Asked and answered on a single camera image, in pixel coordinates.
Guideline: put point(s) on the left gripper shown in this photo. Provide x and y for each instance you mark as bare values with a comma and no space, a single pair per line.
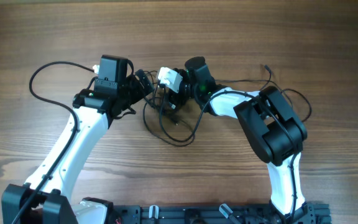
138,91

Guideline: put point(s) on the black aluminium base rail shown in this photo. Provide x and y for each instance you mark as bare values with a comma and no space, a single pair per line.
308,213

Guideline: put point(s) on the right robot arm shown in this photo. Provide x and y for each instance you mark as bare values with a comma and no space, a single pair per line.
274,131

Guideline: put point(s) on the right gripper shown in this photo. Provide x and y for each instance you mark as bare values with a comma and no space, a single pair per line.
176,98

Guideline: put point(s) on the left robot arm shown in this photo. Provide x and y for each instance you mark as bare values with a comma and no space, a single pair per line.
45,195

